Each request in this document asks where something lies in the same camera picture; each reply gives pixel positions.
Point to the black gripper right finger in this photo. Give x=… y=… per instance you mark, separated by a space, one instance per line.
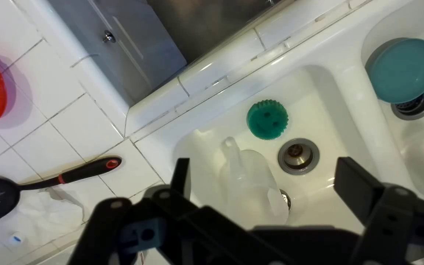
x=391 y=216

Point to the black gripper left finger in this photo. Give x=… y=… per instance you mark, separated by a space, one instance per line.
x=166 y=222

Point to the metal sink drain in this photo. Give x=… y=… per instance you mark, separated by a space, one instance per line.
x=297 y=157

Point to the white double sink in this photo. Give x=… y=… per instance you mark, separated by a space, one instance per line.
x=329 y=101

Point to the green round scrubber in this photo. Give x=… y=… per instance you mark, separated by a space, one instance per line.
x=266 y=120

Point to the teal plate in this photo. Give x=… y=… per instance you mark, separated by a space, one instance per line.
x=396 y=72

